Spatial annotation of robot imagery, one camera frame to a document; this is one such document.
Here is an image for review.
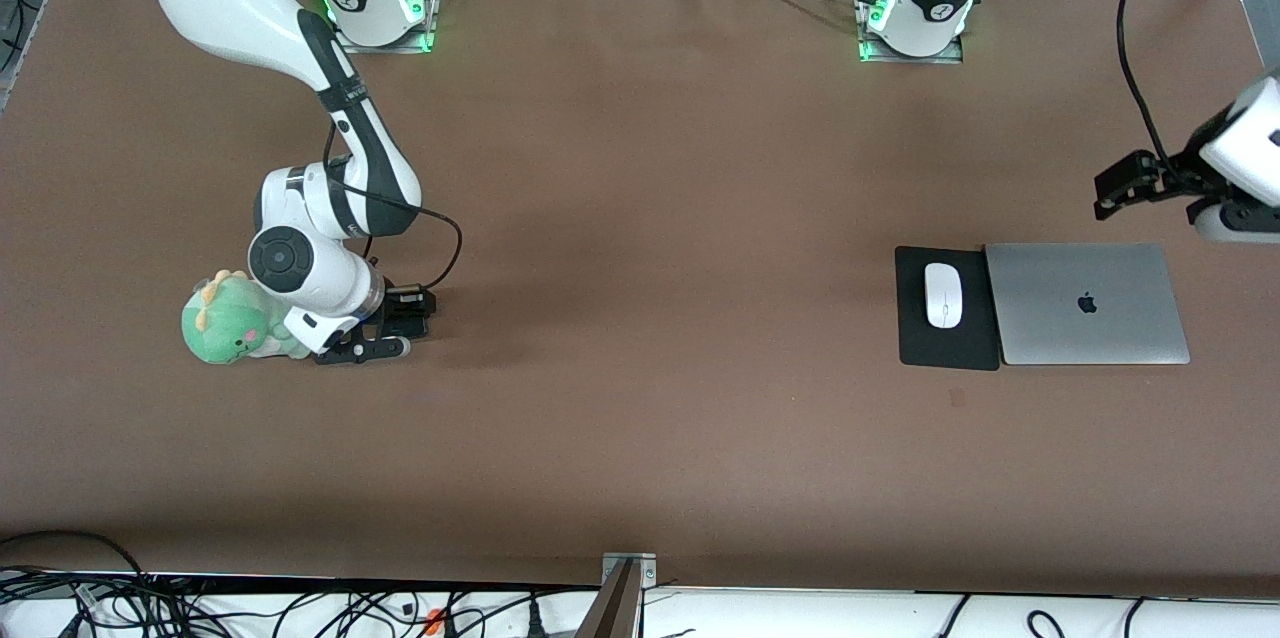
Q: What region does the white computer mouse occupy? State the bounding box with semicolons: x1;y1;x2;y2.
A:
924;262;964;330

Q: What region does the black mouse pad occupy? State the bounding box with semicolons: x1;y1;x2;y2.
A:
894;245;1002;372

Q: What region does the silver laptop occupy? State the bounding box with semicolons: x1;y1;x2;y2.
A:
984;241;1192;367

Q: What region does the green dinosaur plush toy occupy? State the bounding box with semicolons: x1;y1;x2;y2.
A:
181;269;307;365

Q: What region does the aluminium beam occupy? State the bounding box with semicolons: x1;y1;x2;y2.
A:
577;560;643;638

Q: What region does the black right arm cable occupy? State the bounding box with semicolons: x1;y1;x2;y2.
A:
325;123;464;295

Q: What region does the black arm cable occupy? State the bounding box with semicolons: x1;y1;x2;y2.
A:
1118;0;1183;169
325;123;464;295

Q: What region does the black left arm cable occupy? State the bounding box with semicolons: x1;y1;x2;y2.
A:
1118;0;1183;169

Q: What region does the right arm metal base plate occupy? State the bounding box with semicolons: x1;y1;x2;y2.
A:
330;0;437;54

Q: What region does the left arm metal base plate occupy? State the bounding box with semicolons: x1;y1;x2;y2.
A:
858;0;966;65

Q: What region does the metal table edge bracket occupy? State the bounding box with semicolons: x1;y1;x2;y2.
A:
602;552;658;589

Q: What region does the thick black arced cable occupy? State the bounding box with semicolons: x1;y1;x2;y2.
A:
0;531;151;587

